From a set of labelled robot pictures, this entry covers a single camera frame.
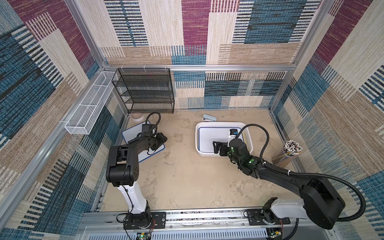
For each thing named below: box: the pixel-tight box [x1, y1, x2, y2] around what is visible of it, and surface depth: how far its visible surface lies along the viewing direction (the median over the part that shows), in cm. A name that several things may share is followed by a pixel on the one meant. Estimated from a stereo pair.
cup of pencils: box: [272, 140, 303, 168], surface depth 81 cm
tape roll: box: [132, 112, 144, 122], surface depth 117 cm
